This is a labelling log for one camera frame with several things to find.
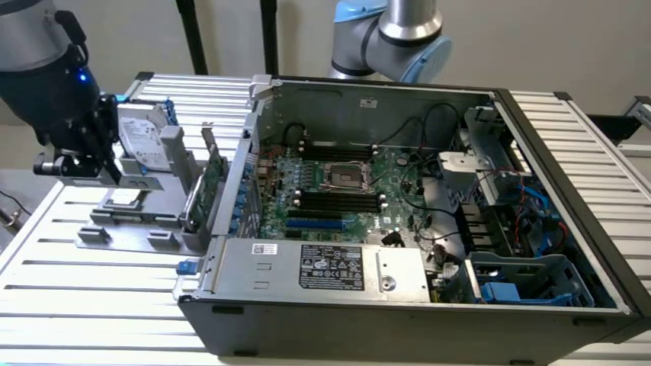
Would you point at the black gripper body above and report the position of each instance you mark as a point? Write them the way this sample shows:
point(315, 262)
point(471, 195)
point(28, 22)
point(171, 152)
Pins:
point(48, 101)

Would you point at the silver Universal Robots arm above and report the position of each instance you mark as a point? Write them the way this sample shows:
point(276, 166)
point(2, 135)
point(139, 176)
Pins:
point(404, 23)

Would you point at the black RAM slot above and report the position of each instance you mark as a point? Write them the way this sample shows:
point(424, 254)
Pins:
point(338, 153)
point(338, 204)
point(338, 149)
point(338, 198)
point(338, 193)
point(338, 144)
point(338, 158)
point(338, 209)

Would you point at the silver hard disk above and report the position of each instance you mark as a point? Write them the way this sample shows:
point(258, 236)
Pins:
point(144, 133)

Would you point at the grey parts rack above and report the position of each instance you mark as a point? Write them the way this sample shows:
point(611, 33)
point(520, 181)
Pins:
point(152, 225)

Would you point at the green graphics card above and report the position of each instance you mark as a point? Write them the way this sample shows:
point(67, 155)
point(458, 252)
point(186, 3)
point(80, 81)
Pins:
point(206, 190)

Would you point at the black stand pole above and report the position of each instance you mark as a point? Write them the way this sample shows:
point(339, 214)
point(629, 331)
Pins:
point(192, 34)
point(270, 34)

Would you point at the blue case latch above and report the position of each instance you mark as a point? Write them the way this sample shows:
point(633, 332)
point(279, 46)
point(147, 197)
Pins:
point(188, 267)

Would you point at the silver power supply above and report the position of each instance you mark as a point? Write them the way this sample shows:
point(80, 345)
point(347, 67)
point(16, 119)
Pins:
point(284, 270)

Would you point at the CPU socket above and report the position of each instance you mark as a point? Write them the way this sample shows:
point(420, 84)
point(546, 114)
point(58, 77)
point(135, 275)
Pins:
point(346, 176)

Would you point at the green motherboard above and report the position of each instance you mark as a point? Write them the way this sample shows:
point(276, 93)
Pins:
point(396, 179)

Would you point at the silver disk bay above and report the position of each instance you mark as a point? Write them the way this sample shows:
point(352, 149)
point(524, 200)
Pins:
point(478, 160)

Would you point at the black open PC case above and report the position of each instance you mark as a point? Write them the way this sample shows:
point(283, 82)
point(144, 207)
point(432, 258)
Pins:
point(407, 331)

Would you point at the black fan shroud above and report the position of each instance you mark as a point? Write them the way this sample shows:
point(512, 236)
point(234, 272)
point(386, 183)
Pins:
point(480, 228)

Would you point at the blue drive cage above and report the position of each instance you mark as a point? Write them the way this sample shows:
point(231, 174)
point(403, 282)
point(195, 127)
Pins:
point(539, 270)

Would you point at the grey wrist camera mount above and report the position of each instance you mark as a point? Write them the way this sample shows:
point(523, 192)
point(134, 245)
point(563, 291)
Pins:
point(63, 164)

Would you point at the black bracket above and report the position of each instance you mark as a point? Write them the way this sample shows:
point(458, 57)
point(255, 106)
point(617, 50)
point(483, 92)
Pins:
point(610, 127)

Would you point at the aluminium rail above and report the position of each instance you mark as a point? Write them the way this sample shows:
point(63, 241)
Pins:
point(638, 110)

